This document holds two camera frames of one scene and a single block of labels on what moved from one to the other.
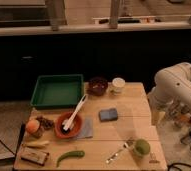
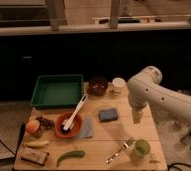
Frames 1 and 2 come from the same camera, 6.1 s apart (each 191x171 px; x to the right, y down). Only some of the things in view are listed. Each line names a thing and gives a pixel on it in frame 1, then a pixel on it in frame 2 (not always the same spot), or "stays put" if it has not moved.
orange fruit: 33,126 stays put
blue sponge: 110,114 stays put
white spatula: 67,123 stays put
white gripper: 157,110 to 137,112
